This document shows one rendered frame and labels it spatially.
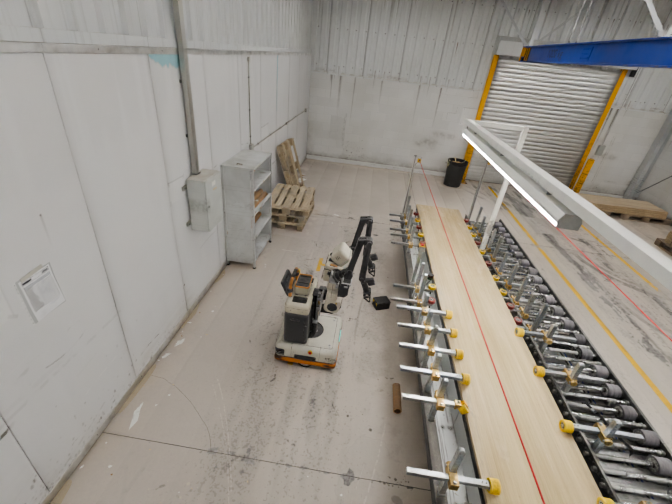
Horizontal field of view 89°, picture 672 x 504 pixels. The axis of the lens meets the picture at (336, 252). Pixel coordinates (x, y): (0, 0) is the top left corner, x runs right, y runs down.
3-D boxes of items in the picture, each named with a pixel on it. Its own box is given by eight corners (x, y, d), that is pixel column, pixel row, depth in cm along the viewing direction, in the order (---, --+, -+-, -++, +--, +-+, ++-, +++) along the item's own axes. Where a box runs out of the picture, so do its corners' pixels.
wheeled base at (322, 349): (273, 361, 370) (273, 344, 357) (287, 321, 424) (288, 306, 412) (335, 371, 366) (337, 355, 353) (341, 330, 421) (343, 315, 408)
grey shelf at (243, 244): (226, 264, 523) (219, 164, 445) (246, 238, 601) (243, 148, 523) (255, 269, 521) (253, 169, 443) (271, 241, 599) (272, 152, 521)
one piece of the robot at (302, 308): (281, 350, 366) (283, 287, 324) (293, 316, 413) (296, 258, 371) (312, 355, 364) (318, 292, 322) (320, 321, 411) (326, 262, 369)
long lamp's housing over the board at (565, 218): (555, 227, 178) (561, 213, 174) (461, 135, 385) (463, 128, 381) (578, 230, 177) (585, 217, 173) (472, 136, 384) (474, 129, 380)
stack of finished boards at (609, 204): (665, 218, 871) (669, 212, 862) (569, 207, 876) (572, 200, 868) (644, 207, 937) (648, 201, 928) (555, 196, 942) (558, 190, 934)
